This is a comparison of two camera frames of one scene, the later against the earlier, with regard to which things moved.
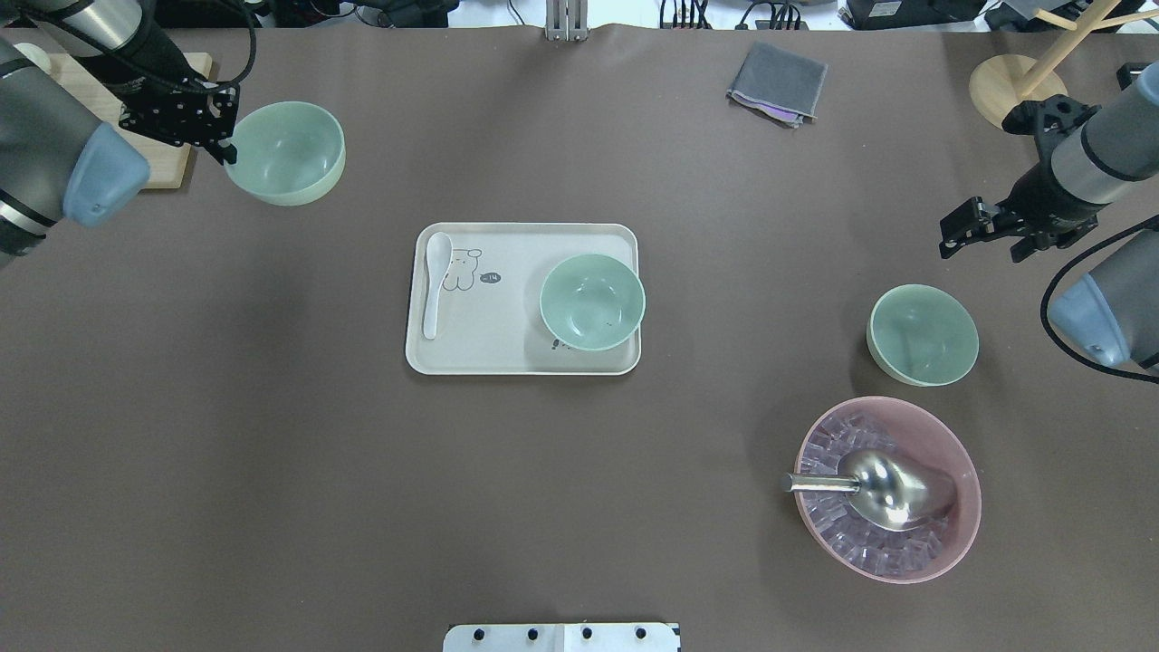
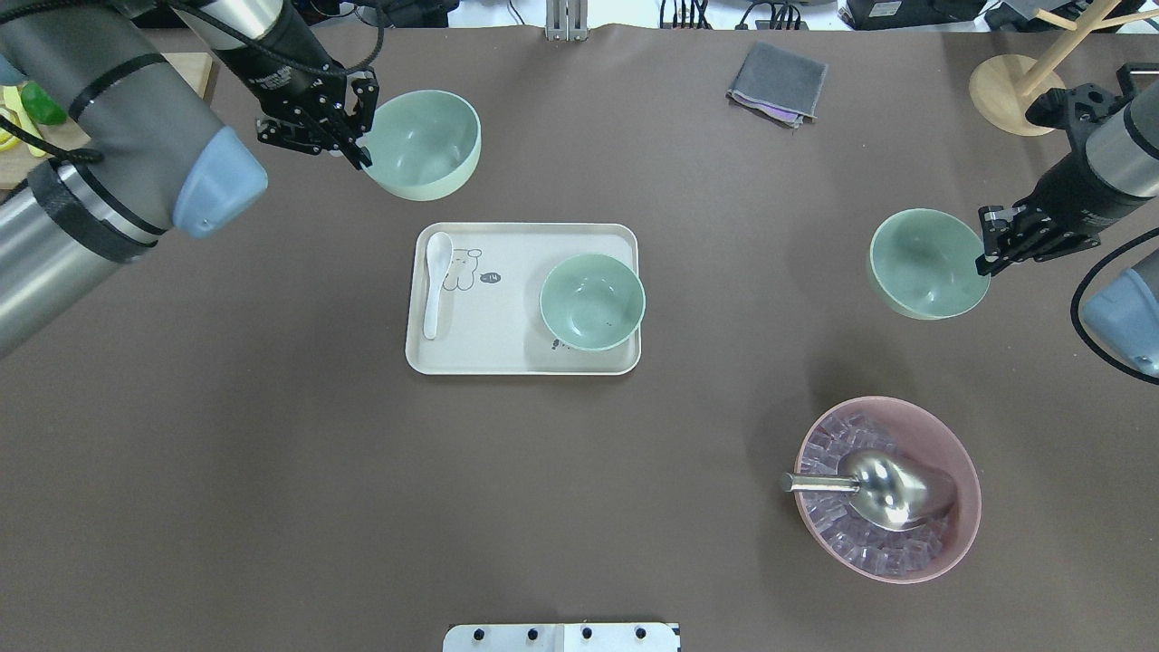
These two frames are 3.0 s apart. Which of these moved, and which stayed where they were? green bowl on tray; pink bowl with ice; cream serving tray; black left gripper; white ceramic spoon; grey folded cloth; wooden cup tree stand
Moved: black left gripper
Stayed: wooden cup tree stand; grey folded cloth; white ceramic spoon; pink bowl with ice; cream serving tray; green bowl on tray
